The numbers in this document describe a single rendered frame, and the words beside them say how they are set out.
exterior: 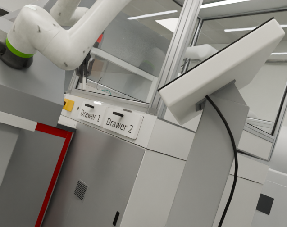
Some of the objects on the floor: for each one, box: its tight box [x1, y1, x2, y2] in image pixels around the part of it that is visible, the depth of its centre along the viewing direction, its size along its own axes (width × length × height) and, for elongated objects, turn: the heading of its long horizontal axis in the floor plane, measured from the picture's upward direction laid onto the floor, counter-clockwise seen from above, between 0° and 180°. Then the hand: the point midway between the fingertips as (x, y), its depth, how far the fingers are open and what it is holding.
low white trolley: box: [0, 120, 77, 227], centre depth 195 cm, size 58×62×76 cm
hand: (83, 83), depth 177 cm, fingers closed
